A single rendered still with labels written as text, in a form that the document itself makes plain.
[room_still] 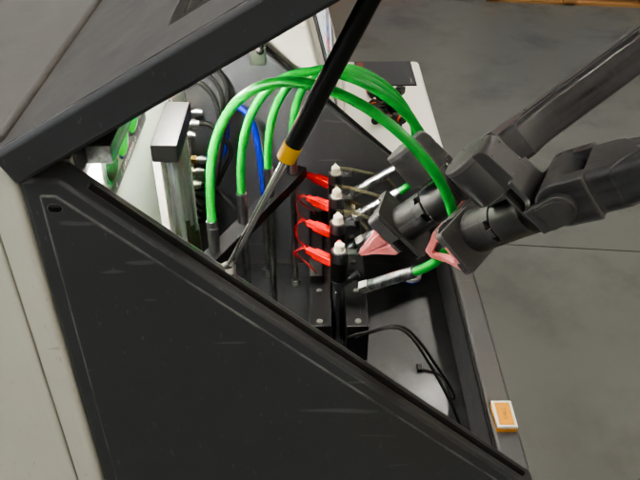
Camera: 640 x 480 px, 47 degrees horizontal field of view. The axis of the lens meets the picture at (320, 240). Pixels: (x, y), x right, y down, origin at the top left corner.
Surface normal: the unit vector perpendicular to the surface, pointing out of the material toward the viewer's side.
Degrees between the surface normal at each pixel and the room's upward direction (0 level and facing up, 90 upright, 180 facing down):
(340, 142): 90
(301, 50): 90
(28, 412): 90
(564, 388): 0
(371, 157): 90
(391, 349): 0
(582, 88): 64
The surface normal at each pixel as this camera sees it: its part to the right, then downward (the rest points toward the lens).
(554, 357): 0.00, -0.81
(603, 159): -0.57, -0.74
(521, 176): 0.52, -0.36
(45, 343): 0.01, 0.59
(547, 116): 0.00, 0.15
